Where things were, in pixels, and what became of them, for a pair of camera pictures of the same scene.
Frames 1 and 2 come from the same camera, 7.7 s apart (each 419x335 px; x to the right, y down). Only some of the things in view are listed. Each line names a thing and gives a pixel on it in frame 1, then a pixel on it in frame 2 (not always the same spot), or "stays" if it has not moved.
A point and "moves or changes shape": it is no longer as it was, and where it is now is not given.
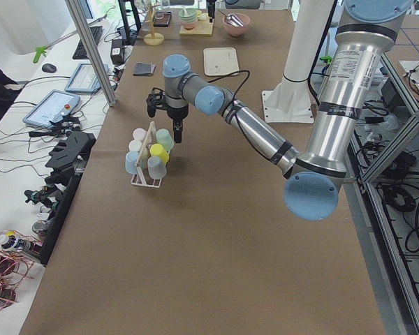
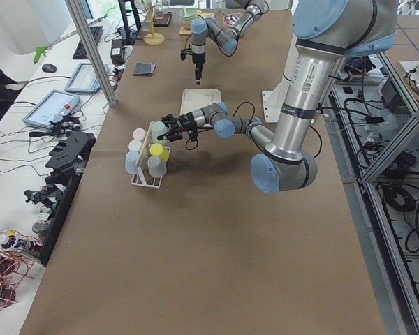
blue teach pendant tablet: (53, 107) stays
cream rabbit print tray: (221, 61) moves or changes shape
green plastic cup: (164, 138) moves or changes shape
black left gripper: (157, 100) to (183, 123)
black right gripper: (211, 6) to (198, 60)
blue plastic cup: (130, 161) stays
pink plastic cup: (139, 134) stays
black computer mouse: (49, 68) stays
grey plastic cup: (156, 167) stays
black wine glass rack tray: (162, 19) stays
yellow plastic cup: (158, 151) stays
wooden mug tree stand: (153, 38) stays
